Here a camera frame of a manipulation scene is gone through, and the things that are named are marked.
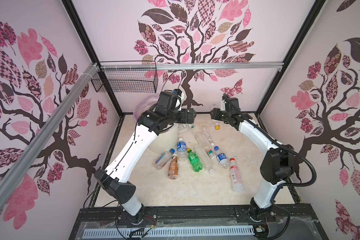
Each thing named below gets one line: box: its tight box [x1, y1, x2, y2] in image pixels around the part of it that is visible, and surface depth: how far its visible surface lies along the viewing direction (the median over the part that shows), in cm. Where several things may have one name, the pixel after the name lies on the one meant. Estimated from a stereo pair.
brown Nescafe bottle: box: [168, 153, 179, 180], surface depth 87 cm
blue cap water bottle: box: [214, 146, 229, 169], surface depth 92 cm
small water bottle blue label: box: [176, 137, 188, 162], surface depth 97 cm
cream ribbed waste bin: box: [138, 123, 189, 163], surface depth 96 cm
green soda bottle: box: [187, 148, 203, 172], surface depth 91 cm
